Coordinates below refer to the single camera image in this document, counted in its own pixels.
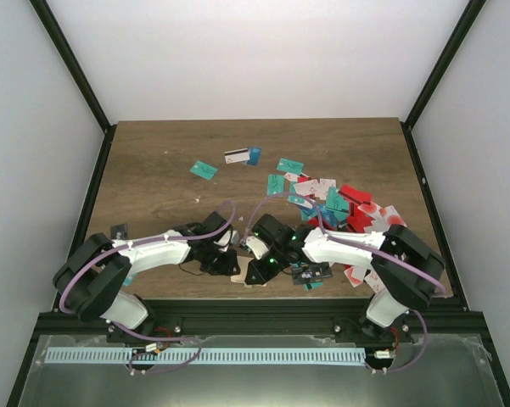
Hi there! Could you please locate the beige leather card holder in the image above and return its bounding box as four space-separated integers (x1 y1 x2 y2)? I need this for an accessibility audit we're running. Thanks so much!
230 255 255 287

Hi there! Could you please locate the black card front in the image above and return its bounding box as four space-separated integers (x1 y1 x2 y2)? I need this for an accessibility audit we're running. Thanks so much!
109 224 128 240

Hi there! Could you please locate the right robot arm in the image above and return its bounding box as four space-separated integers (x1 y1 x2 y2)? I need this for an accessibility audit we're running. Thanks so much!
241 215 446 342

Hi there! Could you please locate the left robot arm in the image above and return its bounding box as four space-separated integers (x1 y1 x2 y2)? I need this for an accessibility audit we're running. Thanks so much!
53 211 240 343

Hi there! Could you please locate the black card right pile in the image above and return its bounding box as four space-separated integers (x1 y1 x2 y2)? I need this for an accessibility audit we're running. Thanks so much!
290 262 332 286

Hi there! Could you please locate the teal card upright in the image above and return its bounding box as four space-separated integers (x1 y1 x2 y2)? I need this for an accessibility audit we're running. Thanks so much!
266 174 285 196

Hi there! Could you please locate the white card magnetic stripe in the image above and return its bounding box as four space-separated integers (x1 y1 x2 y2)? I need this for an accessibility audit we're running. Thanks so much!
224 148 250 164

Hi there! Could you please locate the teal VIP card top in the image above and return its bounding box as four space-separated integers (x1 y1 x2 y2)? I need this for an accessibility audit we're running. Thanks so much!
277 158 304 175

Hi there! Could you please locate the blue card top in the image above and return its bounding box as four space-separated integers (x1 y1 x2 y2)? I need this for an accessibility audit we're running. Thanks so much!
245 147 261 166

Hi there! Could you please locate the white red patterned card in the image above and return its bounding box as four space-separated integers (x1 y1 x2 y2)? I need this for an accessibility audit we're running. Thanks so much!
361 203 406 232

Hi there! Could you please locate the light blue slotted strip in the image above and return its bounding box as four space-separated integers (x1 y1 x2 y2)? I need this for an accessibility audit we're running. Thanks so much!
45 347 366 366

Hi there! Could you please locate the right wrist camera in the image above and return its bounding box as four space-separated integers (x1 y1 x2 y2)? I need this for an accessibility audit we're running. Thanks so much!
244 236 270 260

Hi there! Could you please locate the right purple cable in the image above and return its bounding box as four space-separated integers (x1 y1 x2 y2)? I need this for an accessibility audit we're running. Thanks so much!
244 193 447 376

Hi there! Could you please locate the purple cable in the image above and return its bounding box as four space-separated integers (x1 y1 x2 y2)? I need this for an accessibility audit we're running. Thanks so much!
59 200 238 375
244 193 447 376

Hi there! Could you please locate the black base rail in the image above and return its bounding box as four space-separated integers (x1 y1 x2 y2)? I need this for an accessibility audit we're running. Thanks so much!
105 298 412 344

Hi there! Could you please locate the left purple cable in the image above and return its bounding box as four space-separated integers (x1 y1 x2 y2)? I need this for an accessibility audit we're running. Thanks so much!
59 200 238 375

